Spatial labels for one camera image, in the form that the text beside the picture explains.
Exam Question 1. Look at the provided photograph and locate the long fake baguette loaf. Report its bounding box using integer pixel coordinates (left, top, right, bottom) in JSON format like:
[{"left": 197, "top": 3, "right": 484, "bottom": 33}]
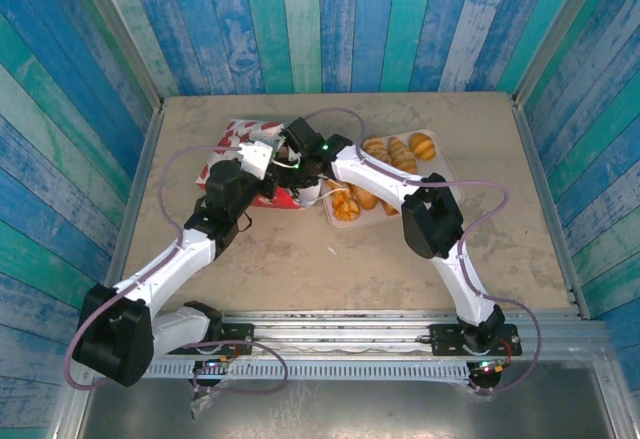
[{"left": 349, "top": 183, "right": 380, "bottom": 211}]

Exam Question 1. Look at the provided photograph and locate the red and white paper bag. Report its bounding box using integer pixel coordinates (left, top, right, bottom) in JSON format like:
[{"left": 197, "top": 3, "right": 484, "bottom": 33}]
[{"left": 197, "top": 117, "right": 324, "bottom": 210}]

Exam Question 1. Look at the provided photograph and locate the pale ridged fake roll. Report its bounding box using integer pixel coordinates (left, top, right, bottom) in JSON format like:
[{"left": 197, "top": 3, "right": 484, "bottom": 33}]
[{"left": 362, "top": 136, "right": 394, "bottom": 165}]

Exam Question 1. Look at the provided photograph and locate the orange braided fake bread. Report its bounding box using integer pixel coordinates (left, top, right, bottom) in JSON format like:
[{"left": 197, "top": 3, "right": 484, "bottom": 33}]
[{"left": 327, "top": 178, "right": 361, "bottom": 222}]

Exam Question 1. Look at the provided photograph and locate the brown ridged fake roll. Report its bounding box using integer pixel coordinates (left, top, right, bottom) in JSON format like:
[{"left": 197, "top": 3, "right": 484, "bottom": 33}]
[{"left": 387, "top": 136, "right": 419, "bottom": 176}]

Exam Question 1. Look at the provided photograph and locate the round striped fake bun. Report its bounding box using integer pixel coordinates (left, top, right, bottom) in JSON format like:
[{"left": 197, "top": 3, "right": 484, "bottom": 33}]
[{"left": 408, "top": 132, "right": 437, "bottom": 162}]

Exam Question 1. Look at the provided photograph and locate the white plastic tray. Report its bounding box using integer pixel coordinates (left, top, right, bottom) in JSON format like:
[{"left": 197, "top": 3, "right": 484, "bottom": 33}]
[{"left": 319, "top": 128, "right": 466, "bottom": 233}]

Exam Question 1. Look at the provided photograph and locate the grey metal base sheet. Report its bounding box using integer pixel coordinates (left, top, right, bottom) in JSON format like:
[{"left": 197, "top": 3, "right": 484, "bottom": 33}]
[{"left": 79, "top": 376, "right": 619, "bottom": 439}]

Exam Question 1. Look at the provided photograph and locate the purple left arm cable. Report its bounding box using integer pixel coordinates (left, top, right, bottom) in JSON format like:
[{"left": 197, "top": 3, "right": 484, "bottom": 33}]
[{"left": 63, "top": 144, "right": 244, "bottom": 391}]

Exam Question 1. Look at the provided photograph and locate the aluminium front mounting rail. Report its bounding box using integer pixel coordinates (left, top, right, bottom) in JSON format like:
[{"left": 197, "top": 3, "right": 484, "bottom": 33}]
[{"left": 149, "top": 308, "right": 614, "bottom": 360}]

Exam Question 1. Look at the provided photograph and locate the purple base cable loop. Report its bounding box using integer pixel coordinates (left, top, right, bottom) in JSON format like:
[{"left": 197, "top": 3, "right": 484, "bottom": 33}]
[{"left": 192, "top": 341, "right": 290, "bottom": 395}]

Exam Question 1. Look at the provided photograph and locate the aluminium corner post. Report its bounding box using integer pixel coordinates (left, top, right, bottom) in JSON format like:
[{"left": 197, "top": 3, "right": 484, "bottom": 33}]
[
  {"left": 68, "top": 0, "right": 165, "bottom": 110},
  {"left": 512, "top": 0, "right": 610, "bottom": 106}
]

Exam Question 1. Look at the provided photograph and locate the white slotted cable duct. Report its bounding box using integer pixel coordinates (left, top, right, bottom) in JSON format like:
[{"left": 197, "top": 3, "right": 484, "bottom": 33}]
[{"left": 142, "top": 358, "right": 474, "bottom": 384}]

